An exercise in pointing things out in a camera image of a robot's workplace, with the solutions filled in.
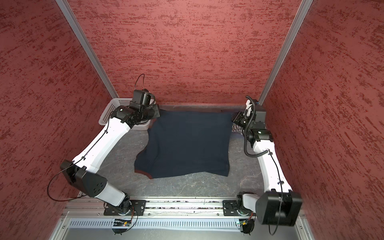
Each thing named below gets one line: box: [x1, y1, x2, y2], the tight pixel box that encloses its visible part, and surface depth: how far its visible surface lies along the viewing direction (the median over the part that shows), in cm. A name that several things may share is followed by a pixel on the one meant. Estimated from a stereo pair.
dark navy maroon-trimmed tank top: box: [134, 110, 231, 179], surface depth 89 cm
